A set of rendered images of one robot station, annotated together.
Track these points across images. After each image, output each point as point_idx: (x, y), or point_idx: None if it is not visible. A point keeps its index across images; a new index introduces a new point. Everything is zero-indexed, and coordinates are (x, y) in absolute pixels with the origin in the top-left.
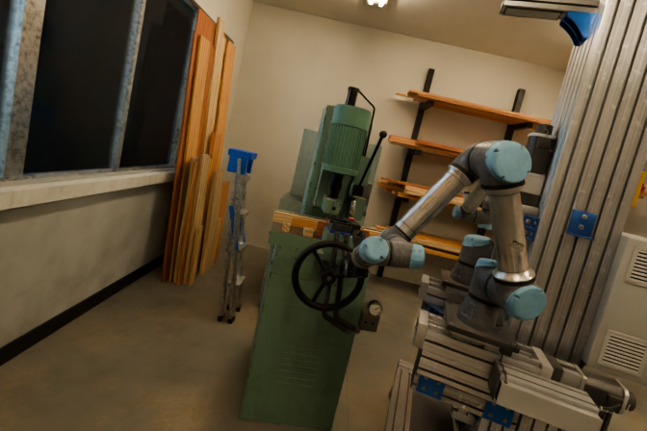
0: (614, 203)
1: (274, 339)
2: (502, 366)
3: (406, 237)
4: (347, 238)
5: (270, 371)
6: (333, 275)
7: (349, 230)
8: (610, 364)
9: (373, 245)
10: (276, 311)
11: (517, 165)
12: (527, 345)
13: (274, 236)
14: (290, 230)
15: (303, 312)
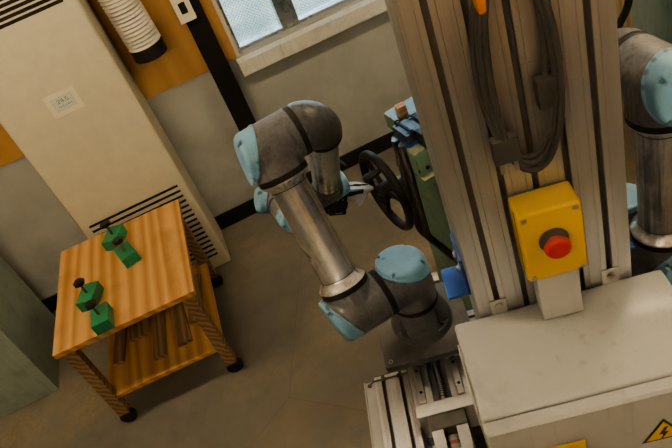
0: (461, 255)
1: (433, 230)
2: (394, 375)
3: (316, 191)
4: (399, 150)
5: (443, 261)
6: (380, 193)
7: (406, 139)
8: None
9: (255, 197)
10: (422, 202)
11: (244, 167)
12: (462, 386)
13: (388, 120)
14: (411, 112)
15: (439, 214)
